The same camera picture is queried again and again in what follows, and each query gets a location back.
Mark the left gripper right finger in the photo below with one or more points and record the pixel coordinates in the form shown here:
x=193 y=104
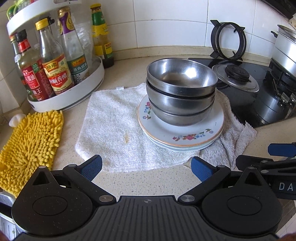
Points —
x=210 y=178

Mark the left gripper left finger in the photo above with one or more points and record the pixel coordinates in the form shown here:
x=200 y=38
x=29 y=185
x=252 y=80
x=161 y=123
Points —
x=81 y=176

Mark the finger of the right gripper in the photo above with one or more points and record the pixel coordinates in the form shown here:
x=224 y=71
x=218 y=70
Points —
x=283 y=150
x=282 y=166

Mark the white plate pink flowers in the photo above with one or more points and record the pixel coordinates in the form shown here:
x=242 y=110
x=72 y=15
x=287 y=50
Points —
x=185 y=149

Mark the white plate colourful floral rim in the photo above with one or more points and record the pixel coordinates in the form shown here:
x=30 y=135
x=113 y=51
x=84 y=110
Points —
x=195 y=135

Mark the steel bowl back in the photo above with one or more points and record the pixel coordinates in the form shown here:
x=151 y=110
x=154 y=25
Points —
x=180 y=120

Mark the steel bowl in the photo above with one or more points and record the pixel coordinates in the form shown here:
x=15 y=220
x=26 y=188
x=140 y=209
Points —
x=180 y=120
x=178 y=105
x=182 y=77

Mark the steel bowl front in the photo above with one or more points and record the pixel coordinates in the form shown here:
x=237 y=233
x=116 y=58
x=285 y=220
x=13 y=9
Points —
x=178 y=105

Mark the black glass stove top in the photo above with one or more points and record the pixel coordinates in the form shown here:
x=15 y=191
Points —
x=259 y=95

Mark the white terry towel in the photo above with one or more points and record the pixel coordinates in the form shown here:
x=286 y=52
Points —
x=111 y=129

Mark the yellow chenille mat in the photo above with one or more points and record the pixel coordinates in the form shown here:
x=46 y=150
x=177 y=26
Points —
x=33 y=143

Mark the steel pot on stove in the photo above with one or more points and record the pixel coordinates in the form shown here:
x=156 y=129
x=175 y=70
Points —
x=285 y=49

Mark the red cap soy sauce bottle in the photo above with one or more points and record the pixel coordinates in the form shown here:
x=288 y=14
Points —
x=32 y=69

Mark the white rotating condiment rack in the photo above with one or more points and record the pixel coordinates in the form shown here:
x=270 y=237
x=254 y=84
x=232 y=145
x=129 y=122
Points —
x=29 y=15

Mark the red label vinegar bottle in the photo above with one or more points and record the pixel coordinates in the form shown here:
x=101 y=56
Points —
x=53 y=59

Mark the purple cap sauce bottle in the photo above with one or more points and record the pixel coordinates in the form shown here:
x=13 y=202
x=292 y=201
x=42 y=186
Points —
x=71 y=45

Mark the green yellow label oil bottle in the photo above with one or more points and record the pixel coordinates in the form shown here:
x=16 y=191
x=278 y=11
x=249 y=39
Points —
x=102 y=45

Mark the clear plastic bag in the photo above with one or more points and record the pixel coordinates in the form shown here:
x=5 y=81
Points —
x=84 y=33

